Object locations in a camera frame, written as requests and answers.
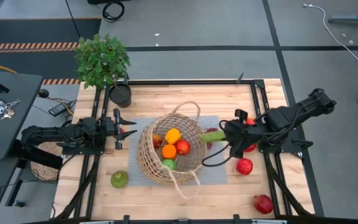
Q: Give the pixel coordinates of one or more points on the red tomato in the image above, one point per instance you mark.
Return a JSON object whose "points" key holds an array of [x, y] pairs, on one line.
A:
{"points": [[182, 147]]}

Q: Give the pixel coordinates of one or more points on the dark red pomegranate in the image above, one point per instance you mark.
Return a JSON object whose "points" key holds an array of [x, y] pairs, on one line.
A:
{"points": [[263, 204]]}

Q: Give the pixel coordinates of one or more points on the dark grey desk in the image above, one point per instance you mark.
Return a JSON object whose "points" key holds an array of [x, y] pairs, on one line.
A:
{"points": [[5, 137]]}

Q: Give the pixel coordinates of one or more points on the green apple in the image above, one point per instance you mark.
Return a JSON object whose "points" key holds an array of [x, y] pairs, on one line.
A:
{"points": [[119, 179], [169, 164]]}

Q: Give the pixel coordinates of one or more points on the yellow bell pepper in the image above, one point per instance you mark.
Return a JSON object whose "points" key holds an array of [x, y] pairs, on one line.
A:
{"points": [[172, 136]]}

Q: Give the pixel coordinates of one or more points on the black floor mat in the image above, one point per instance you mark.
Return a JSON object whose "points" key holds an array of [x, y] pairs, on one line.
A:
{"points": [[42, 31]]}

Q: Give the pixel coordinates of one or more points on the black power adapter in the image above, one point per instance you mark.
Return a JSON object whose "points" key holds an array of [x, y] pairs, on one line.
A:
{"points": [[59, 109]]}

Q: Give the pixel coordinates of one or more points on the green cucumber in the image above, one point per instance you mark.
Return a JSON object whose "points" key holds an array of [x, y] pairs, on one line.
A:
{"points": [[211, 136]]}

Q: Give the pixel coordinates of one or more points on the orange fruit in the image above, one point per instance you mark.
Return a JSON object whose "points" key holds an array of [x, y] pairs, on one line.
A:
{"points": [[169, 152]]}

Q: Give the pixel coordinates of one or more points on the red yellow apple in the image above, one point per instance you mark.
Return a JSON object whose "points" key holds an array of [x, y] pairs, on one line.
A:
{"points": [[122, 130], [158, 141]]}

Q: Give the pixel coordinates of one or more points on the round wicker stool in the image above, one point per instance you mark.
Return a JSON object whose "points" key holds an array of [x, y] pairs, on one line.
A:
{"points": [[47, 172]]}

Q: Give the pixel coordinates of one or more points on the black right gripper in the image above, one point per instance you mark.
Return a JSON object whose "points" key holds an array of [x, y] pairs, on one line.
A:
{"points": [[239, 137]]}

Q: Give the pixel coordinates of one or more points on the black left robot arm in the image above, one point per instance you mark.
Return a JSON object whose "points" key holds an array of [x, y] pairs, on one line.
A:
{"points": [[57, 135]]}

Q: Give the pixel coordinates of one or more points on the long orange black hazard tape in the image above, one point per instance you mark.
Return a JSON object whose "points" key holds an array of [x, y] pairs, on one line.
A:
{"points": [[26, 46]]}

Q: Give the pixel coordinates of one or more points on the grey woven placemat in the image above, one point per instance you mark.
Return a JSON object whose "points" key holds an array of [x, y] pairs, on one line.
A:
{"points": [[134, 174]]}

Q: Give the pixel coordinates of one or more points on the green leafy plant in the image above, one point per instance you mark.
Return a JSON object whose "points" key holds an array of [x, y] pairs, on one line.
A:
{"points": [[101, 62]]}

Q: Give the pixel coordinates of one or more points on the black plant pot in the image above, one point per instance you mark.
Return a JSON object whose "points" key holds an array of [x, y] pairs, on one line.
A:
{"points": [[120, 96]]}

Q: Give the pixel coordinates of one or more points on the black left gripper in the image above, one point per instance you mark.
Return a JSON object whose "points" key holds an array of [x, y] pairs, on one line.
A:
{"points": [[117, 128]]}

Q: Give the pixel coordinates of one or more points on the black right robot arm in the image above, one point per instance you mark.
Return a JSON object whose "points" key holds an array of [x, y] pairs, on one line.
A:
{"points": [[291, 116]]}

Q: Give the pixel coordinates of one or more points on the grey desk foot with leg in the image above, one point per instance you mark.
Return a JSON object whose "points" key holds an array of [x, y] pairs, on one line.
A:
{"points": [[353, 21]]}

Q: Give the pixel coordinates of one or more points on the purple grape bunch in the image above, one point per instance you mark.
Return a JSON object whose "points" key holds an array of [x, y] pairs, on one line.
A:
{"points": [[211, 129]]}

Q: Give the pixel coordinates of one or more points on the short orange black hazard tape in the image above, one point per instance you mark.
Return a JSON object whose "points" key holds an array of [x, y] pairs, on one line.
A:
{"points": [[61, 81]]}

